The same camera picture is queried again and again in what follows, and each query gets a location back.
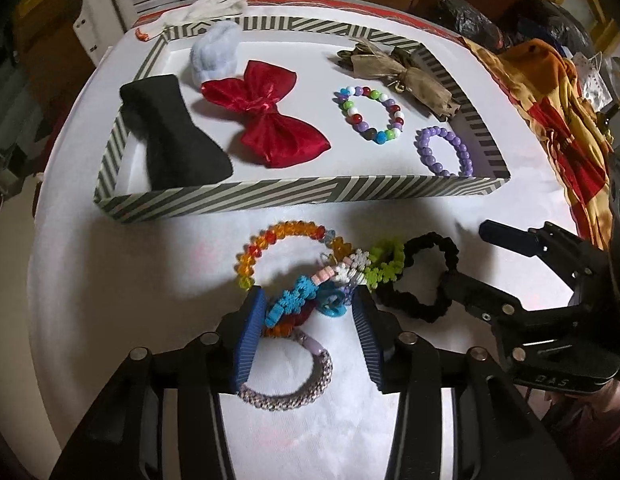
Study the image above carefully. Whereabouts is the black scrunchie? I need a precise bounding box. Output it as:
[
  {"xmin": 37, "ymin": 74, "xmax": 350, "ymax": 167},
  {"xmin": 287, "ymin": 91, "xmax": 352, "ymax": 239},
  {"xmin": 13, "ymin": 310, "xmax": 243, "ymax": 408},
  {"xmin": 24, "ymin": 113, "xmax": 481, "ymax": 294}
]
[{"xmin": 376, "ymin": 232, "xmax": 459, "ymax": 323}]

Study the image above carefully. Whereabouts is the pink blue heart bracelet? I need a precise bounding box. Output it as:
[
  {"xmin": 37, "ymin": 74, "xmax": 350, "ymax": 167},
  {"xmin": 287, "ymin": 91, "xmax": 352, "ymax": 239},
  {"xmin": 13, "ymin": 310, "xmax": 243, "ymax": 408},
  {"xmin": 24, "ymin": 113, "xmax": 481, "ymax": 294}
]
[{"xmin": 312, "ymin": 282, "xmax": 359, "ymax": 319}]

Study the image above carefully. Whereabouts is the colourful snowflake piece bracelet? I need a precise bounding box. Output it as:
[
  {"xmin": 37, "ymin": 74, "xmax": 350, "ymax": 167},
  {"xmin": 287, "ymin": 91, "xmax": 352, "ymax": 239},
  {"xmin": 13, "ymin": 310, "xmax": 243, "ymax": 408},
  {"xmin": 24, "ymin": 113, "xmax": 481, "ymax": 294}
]
[{"xmin": 263, "ymin": 237, "xmax": 408, "ymax": 328}]

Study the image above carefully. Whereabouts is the silver lilac woven bracelet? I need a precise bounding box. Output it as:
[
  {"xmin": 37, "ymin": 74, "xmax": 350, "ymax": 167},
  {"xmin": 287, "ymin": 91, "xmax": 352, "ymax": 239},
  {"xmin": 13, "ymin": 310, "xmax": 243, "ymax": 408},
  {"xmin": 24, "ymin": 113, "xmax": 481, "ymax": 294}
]
[{"xmin": 235, "ymin": 327, "xmax": 335, "ymax": 413}]

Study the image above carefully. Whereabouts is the orange rainbow crystal bracelet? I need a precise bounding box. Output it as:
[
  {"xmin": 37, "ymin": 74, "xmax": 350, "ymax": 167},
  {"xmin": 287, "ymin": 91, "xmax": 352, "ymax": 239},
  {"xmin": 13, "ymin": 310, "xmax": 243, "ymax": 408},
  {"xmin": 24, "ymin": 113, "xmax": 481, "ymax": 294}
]
[{"xmin": 234, "ymin": 219, "xmax": 353, "ymax": 338}]

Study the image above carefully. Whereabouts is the multicolour bead bracelet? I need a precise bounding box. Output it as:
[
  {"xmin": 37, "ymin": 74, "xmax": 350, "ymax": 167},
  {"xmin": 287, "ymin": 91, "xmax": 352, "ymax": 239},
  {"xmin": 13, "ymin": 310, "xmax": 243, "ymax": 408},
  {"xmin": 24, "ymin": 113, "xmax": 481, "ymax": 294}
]
[{"xmin": 333, "ymin": 84, "xmax": 408, "ymax": 146}]

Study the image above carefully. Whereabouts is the red satin bow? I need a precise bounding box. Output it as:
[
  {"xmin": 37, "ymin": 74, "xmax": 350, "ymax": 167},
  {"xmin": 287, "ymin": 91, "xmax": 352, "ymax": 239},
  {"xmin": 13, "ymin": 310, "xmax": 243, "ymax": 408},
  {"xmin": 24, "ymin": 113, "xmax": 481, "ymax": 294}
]
[{"xmin": 200, "ymin": 60, "xmax": 331, "ymax": 169}]

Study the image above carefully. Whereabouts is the person's right hand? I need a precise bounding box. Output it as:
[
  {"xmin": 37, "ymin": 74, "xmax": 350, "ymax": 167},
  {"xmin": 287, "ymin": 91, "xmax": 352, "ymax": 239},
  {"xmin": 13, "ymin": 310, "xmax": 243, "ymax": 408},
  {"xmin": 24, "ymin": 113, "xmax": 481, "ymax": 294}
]
[{"xmin": 542, "ymin": 379, "xmax": 620, "ymax": 453}]

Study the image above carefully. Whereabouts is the white table cloth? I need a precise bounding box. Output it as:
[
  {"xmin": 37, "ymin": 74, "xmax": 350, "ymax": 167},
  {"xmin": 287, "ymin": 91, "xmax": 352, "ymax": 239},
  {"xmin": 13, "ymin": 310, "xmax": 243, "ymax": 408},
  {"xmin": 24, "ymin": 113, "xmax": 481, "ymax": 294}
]
[{"xmin": 28, "ymin": 3, "xmax": 574, "ymax": 479}]

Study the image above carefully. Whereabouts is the orange red patterned blanket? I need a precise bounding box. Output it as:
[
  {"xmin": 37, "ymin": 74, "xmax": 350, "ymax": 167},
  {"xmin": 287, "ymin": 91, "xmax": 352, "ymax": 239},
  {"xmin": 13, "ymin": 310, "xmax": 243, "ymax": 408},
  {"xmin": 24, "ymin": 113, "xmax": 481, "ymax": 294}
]
[{"xmin": 464, "ymin": 39, "xmax": 612, "ymax": 249}]

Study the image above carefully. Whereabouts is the black fabric headband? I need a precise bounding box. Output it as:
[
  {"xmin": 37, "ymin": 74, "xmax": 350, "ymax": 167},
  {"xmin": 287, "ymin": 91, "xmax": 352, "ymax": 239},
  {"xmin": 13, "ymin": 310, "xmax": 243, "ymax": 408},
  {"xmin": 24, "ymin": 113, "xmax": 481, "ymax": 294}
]
[{"xmin": 119, "ymin": 74, "xmax": 234, "ymax": 191}]

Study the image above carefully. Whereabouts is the striped black white tray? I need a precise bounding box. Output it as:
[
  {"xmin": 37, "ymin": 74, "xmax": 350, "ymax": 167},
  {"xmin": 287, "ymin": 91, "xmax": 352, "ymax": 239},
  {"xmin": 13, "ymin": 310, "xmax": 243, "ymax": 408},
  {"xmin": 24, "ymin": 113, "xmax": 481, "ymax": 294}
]
[{"xmin": 93, "ymin": 15, "xmax": 510, "ymax": 223}]

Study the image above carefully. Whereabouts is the black plastic bag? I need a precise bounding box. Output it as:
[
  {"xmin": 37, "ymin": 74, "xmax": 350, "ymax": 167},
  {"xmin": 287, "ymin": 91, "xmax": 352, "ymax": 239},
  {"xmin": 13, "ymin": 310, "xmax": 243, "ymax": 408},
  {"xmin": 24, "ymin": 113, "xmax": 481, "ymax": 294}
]
[{"xmin": 435, "ymin": 0, "xmax": 507, "ymax": 52}]

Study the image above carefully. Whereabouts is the beige burlap bow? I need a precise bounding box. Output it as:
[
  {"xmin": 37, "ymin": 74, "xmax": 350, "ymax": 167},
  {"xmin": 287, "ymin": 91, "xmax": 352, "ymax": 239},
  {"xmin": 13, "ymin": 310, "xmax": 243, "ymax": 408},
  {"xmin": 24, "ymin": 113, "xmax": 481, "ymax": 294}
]
[{"xmin": 337, "ymin": 40, "xmax": 461, "ymax": 122}]

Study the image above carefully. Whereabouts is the white cotton glove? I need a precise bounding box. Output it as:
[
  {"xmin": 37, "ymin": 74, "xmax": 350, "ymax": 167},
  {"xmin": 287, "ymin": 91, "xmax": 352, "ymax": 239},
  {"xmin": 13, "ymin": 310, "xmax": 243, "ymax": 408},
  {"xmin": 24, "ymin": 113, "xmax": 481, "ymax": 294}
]
[{"xmin": 135, "ymin": 0, "xmax": 248, "ymax": 42}]

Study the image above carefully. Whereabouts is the white jacket on chair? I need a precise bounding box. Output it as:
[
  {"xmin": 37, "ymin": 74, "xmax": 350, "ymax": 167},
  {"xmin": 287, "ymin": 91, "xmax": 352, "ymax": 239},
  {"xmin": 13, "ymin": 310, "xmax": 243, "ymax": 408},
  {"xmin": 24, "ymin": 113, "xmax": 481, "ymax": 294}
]
[{"xmin": 74, "ymin": 0, "xmax": 139, "ymax": 66}]

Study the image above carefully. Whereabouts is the purple bead bracelet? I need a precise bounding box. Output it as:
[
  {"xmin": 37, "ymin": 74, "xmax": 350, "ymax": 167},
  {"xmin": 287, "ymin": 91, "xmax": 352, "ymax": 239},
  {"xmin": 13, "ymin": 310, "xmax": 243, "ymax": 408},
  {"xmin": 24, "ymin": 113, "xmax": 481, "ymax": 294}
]
[{"xmin": 414, "ymin": 124, "xmax": 475, "ymax": 179}]

